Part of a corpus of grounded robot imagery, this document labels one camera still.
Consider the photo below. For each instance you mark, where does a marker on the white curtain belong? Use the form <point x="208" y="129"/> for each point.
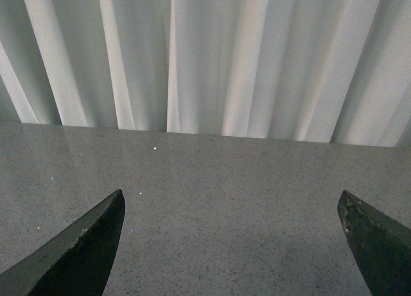
<point x="333" y="71"/>

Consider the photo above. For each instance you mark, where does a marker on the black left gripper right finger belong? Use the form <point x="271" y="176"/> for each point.
<point x="380" y="246"/>

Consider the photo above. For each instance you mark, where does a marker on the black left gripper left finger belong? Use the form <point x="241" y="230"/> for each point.
<point x="78" y="261"/>

